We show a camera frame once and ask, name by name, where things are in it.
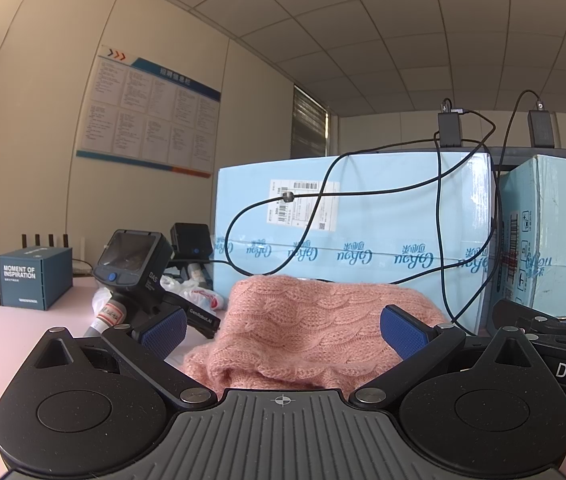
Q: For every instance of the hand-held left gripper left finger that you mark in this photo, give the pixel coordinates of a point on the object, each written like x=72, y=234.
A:
x=165, y=332

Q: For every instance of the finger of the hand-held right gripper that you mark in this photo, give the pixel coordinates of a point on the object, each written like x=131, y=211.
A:
x=558, y=327

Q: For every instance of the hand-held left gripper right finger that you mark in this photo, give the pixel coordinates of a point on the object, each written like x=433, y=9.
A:
x=405, y=332

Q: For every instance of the pink knitted sweater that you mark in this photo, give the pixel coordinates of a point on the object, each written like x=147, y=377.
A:
x=288, y=330

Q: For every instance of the white plastic bag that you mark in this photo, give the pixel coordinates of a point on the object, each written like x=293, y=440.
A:
x=188, y=290

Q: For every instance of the bottle with red label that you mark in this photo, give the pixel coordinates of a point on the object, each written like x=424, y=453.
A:
x=110, y=315

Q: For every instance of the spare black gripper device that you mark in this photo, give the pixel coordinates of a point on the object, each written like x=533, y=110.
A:
x=138, y=260

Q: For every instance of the light blue carton with barcode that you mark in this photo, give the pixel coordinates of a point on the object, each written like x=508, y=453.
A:
x=553, y=200

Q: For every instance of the large light blue carton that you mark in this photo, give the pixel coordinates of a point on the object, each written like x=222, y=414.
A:
x=388, y=220

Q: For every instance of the small dark blue box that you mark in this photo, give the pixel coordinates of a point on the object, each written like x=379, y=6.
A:
x=33, y=280

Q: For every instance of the black router with antennas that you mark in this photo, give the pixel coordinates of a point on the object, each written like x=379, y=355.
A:
x=38, y=241

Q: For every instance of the grey shelf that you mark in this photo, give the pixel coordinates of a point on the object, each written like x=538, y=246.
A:
x=513, y=151

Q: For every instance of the black charger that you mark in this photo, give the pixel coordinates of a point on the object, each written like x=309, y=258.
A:
x=540, y=130
x=449, y=130

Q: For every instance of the window with blinds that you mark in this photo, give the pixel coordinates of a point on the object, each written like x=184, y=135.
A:
x=309, y=122

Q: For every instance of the black box camera device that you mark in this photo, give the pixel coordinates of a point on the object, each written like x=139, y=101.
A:
x=190, y=242

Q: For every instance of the wall notice board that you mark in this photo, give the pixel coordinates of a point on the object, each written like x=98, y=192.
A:
x=148, y=110

